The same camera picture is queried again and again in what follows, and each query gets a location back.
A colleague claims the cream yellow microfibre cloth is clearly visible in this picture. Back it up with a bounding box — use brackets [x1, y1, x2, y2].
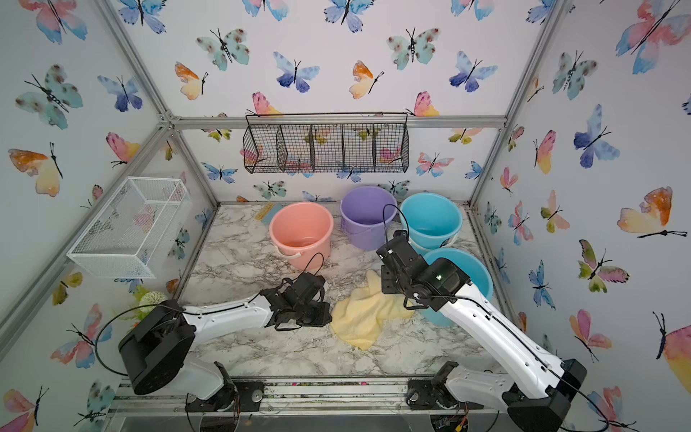
[330, 270, 414, 351]

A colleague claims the teal bucket with sticker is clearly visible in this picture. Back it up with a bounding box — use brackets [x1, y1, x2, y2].
[401, 193, 464, 255]

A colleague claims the pink plastic bucket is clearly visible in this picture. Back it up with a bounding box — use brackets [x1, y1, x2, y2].
[269, 202, 334, 273]

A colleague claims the purple plastic bucket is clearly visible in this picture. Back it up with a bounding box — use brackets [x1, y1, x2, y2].
[340, 186, 398, 251]

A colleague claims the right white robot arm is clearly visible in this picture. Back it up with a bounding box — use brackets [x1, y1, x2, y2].
[377, 231, 587, 431]

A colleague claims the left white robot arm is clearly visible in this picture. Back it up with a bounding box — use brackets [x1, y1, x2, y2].
[119, 273, 332, 401]

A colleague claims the artificial flower pot plant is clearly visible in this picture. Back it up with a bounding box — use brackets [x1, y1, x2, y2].
[118, 284, 168, 325]

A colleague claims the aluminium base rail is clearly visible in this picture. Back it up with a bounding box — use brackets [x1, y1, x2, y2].
[108, 375, 498, 418]

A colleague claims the black wire wall basket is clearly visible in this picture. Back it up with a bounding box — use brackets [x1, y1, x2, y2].
[241, 112, 410, 174]

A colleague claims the white mesh wall basket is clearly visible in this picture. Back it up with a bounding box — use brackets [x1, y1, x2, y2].
[67, 176, 193, 279]

